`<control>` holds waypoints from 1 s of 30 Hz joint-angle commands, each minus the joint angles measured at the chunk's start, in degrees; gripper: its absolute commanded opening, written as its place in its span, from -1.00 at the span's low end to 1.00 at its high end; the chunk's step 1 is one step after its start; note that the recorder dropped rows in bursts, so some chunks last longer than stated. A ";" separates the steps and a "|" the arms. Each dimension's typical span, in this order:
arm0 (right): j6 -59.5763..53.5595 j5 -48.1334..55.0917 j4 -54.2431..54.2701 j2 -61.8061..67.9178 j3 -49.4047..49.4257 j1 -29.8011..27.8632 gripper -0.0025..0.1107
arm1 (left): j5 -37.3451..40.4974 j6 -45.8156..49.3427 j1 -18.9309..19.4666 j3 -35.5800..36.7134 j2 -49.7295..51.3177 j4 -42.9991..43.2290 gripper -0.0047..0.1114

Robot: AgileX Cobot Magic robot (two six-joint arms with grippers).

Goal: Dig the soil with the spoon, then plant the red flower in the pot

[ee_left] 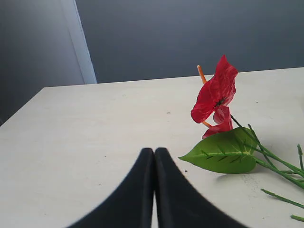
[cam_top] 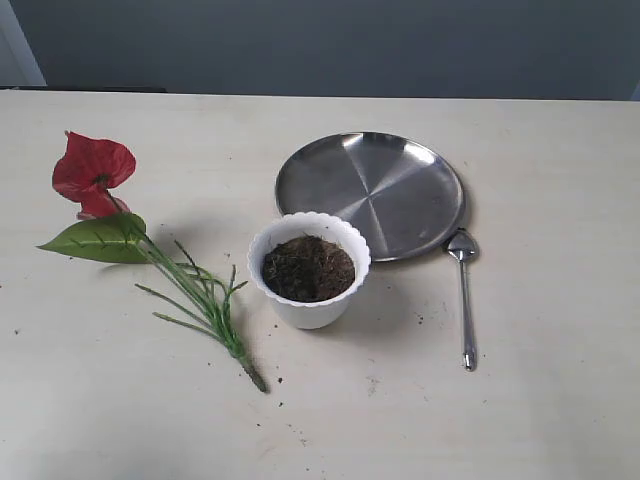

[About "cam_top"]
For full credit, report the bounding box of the long-handled steel spoon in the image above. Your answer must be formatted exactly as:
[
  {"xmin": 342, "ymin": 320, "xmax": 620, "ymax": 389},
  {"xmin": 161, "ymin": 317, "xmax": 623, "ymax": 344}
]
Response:
[{"xmin": 445, "ymin": 228, "xmax": 478, "ymax": 372}]

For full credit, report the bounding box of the red artificial anthurium flower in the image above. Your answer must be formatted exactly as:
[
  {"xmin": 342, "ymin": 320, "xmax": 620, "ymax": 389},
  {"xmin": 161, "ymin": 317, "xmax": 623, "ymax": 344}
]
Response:
[{"xmin": 38, "ymin": 131, "xmax": 269, "ymax": 394}]

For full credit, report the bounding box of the dark soil in pot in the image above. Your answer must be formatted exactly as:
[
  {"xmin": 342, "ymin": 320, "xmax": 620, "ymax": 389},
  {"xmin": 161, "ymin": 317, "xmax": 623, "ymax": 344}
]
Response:
[{"xmin": 261, "ymin": 235, "xmax": 356, "ymax": 303}]

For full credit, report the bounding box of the white scalloped plastic pot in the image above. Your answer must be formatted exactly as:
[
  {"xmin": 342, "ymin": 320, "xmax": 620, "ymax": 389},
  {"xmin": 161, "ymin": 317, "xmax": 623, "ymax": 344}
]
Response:
[{"xmin": 248, "ymin": 212, "xmax": 371, "ymax": 330}]

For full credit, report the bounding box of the round stainless steel plate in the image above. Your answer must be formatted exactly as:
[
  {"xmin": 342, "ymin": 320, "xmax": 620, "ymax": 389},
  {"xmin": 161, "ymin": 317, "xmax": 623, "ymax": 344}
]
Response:
[{"xmin": 275, "ymin": 132, "xmax": 467, "ymax": 262}]

